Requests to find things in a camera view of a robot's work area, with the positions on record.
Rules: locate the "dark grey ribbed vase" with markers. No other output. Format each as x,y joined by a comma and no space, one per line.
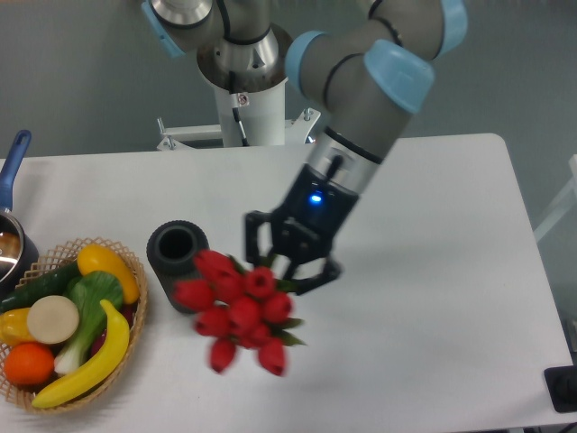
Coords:
170,251

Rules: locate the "black device at edge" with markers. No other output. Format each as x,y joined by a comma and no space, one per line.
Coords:
561,385

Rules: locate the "green cucumber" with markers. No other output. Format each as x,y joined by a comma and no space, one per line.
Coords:
50,283

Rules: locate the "beige round mushroom cap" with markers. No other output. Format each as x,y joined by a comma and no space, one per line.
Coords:
53,319

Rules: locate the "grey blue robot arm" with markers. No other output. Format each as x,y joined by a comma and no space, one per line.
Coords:
371,81

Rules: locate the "red tulip bouquet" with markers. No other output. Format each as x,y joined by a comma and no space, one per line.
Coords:
240,308

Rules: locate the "yellow bell pepper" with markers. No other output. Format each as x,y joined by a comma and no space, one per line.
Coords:
14,328

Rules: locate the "blue handled saucepan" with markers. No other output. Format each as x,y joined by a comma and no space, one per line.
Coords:
18,252

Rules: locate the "red fruit under banana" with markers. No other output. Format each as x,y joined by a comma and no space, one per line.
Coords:
128,313

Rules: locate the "green bok choy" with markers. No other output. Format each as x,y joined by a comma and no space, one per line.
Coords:
86,292

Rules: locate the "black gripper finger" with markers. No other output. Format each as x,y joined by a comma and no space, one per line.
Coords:
329,271
253,221

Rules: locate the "woven wicker basket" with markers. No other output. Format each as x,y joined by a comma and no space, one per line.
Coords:
56,257

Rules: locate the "yellow banana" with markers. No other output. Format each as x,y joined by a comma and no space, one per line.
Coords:
93,371

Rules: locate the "orange fruit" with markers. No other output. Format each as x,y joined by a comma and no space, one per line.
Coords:
29,364

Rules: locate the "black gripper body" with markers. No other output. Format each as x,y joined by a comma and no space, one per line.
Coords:
311,215

